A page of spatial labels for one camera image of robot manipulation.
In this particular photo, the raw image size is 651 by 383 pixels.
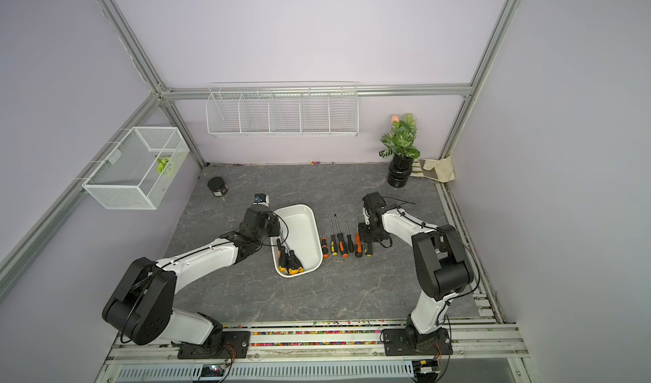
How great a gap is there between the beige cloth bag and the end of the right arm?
1.57 feet

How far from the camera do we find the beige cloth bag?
1.19m

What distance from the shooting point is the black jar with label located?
1103mm

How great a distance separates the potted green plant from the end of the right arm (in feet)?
0.79

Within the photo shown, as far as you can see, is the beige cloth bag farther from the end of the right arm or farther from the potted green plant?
the end of the right arm

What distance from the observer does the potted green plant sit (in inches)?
36.9

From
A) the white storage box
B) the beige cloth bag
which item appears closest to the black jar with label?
the white storage box

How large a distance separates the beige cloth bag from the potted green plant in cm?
12

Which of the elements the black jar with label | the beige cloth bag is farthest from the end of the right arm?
the black jar with label

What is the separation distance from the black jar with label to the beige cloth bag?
3.02 feet
